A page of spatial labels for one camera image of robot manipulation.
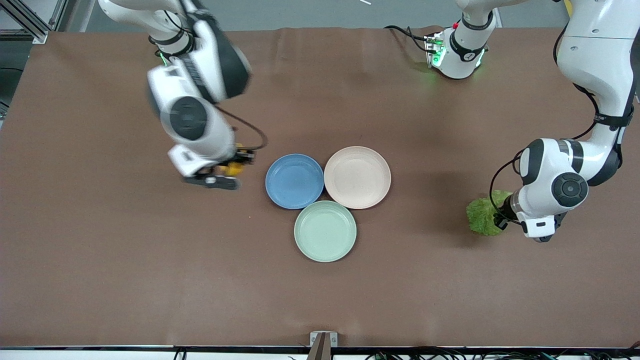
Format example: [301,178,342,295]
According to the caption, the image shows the yellow lemon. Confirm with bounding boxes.
[221,144,247,177]

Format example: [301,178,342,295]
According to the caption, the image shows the green lettuce leaf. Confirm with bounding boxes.
[466,190,513,237]

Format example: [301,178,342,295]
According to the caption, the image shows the blue plate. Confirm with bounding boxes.
[265,153,325,210]

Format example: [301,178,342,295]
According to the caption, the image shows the brown table mat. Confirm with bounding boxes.
[0,26,640,348]

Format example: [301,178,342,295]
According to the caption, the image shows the mint green plate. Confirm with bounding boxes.
[294,200,358,263]

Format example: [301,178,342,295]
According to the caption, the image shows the beige plate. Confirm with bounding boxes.
[323,146,392,210]

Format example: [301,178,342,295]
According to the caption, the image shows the metal base connector plate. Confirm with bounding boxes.
[424,31,446,69]

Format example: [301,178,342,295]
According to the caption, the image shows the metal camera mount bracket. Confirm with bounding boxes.
[307,331,339,360]

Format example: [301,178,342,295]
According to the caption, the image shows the black left base cable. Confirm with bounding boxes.
[383,25,434,54]

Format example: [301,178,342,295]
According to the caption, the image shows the aluminium frame profile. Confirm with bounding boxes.
[0,0,69,45]

